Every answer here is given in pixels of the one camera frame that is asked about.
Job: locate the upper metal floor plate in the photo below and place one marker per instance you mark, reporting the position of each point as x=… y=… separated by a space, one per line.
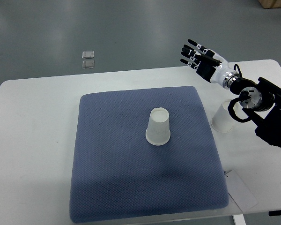
x=88 y=54

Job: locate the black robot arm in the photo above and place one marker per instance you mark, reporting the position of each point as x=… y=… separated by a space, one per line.
x=258 y=102

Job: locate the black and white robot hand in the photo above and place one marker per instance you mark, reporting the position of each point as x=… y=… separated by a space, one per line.
x=209 y=65

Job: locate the blue textured cushion mat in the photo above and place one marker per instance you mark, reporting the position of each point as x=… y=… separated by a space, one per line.
x=117 y=173

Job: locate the white paper tag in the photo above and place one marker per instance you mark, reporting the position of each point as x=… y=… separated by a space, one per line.
x=239 y=192

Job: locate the wooden furniture corner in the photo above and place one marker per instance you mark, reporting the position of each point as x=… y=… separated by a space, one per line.
x=269 y=4

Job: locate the white paper cup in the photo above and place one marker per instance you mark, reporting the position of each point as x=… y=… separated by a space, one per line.
x=158 y=129
x=222 y=121

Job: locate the white table leg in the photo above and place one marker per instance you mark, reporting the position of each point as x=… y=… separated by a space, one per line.
x=239 y=219

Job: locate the black table control panel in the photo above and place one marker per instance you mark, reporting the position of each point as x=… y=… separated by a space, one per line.
x=274 y=213

